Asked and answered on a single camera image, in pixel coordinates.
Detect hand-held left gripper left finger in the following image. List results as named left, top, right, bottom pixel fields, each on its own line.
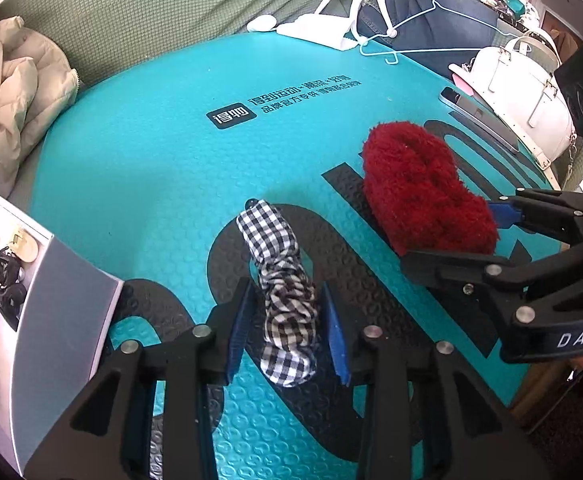
left=21, top=277, right=257, bottom=480

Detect black white checkered scrunchie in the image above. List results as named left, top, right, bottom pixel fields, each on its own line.
left=236, top=199, right=321, bottom=387

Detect teal bubble mailer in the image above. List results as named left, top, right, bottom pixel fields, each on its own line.
left=28, top=32, right=557, bottom=480

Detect beige padded jacket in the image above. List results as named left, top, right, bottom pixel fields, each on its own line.
left=0, top=15, right=79, bottom=201

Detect smartphone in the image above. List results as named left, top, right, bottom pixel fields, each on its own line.
left=439, top=86, right=522, bottom=153

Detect blue jeans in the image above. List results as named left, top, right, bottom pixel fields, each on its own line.
left=359, top=0, right=502, bottom=78

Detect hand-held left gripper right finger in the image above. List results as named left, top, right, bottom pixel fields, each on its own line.
left=320, top=281, right=555, bottom=480

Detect light blue wire hanger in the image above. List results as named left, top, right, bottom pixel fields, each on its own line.
left=359, top=0, right=525, bottom=63

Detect white gift box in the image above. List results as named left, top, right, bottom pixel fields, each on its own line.
left=0, top=170, right=124, bottom=478

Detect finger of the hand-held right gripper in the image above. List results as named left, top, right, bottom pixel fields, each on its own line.
left=400, top=242, right=583, bottom=339
left=486, top=187, right=583, bottom=261

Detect cream hair clip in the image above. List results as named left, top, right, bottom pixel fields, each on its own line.
left=11, top=227, right=39, bottom=263

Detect white handbag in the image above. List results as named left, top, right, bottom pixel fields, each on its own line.
left=464, top=30, right=579, bottom=171

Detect red fluffy scrunchie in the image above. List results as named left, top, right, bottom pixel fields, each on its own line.
left=361, top=120, right=499, bottom=257

